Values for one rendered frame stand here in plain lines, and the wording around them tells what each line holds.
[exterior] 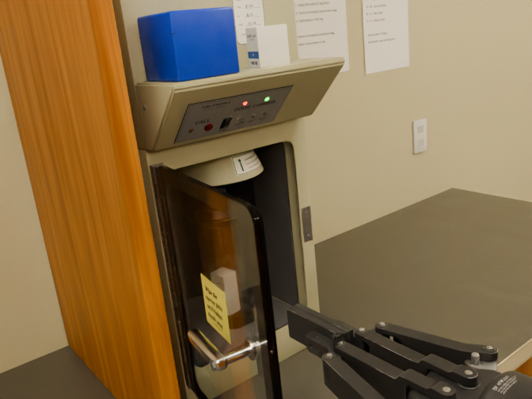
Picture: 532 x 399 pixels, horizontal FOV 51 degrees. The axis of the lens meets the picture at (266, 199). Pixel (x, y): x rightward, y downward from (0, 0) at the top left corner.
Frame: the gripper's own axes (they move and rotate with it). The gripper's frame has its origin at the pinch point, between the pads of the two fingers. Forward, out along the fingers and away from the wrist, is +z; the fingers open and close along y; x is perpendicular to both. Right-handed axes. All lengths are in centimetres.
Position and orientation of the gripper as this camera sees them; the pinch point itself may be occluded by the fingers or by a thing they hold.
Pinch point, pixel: (319, 332)
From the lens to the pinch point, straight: 50.6
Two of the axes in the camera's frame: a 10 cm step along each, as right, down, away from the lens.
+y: -7.8, 2.6, -5.6
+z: -6.1, -1.7, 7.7
